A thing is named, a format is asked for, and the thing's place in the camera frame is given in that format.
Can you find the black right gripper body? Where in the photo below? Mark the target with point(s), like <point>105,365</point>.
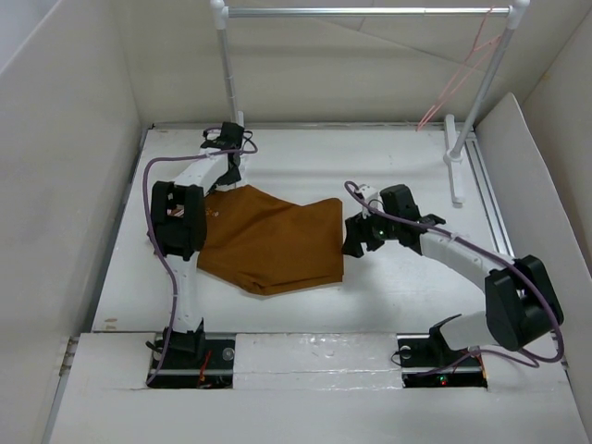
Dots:
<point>376,229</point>

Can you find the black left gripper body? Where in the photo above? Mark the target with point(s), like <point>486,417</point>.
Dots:
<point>230,178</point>

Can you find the brown trousers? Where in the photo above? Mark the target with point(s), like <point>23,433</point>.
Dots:
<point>267,246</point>

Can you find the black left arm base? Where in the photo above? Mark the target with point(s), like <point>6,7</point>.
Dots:
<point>193,360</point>

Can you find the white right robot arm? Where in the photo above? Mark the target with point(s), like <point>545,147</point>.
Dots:
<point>521,304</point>

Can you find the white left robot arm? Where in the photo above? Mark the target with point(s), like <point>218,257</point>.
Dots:
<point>176,214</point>

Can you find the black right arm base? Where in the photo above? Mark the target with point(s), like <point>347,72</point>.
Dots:
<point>427,362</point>

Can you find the white foam board strip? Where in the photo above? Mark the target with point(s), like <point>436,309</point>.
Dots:
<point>320,362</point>

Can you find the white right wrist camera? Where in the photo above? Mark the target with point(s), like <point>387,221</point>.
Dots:
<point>371,198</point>

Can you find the pink wire hanger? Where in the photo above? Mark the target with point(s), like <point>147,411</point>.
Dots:
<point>479,52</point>

